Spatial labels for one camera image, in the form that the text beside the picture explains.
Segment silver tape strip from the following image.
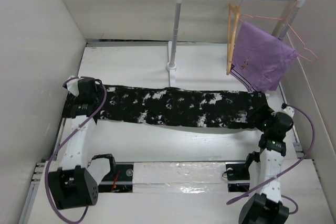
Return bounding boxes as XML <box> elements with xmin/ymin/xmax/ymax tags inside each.
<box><xmin>132</xmin><ymin>162</ymin><xmax>228</xmax><ymax>194</ymax></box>

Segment wooden hanger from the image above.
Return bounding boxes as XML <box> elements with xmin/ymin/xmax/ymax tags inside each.
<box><xmin>226</xmin><ymin>0</ymin><xmax>243</xmax><ymax>75</ymax></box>

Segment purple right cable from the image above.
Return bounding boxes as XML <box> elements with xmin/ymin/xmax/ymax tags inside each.
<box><xmin>226</xmin><ymin>104</ymin><xmax>316</xmax><ymax>216</ymax></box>

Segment pink wire hanger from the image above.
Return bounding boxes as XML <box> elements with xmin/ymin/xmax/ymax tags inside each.
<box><xmin>239</xmin><ymin>0</ymin><xmax>318</xmax><ymax>63</ymax></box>

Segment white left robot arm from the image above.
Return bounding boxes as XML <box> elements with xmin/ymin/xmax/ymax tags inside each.
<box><xmin>47</xmin><ymin>77</ymin><xmax>117</xmax><ymax>210</ymax></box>

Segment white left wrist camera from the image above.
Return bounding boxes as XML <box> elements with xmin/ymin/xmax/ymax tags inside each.
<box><xmin>62</xmin><ymin>76</ymin><xmax>79</xmax><ymax>97</ymax></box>

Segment black white patterned trousers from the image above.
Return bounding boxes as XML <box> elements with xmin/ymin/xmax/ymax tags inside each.
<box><xmin>95</xmin><ymin>85</ymin><xmax>268</xmax><ymax>129</ymax></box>

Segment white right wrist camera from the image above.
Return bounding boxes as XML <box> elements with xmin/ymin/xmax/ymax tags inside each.
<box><xmin>280</xmin><ymin>103</ymin><xmax>295</xmax><ymax>118</ymax></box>

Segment purple garment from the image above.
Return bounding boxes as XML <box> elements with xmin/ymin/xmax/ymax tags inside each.
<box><xmin>230</xmin><ymin>22</ymin><xmax>299</xmax><ymax>93</ymax></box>

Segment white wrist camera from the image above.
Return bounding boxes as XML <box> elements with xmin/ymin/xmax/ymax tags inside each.
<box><xmin>280</xmin><ymin>103</ymin><xmax>295</xmax><ymax>118</ymax></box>
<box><xmin>62</xmin><ymin>76</ymin><xmax>79</xmax><ymax>97</ymax></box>

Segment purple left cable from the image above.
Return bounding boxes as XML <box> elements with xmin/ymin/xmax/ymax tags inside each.
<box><xmin>44</xmin><ymin>76</ymin><xmax>108</xmax><ymax>223</ymax></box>

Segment purple cable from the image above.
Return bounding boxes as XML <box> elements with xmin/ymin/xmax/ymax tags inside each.
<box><xmin>44</xmin><ymin>76</ymin><xmax>108</xmax><ymax>223</ymax></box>
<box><xmin>226</xmin><ymin>104</ymin><xmax>316</xmax><ymax>216</ymax></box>

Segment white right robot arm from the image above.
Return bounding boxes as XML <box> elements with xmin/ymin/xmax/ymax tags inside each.
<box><xmin>238</xmin><ymin>105</ymin><xmax>295</xmax><ymax>223</ymax></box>

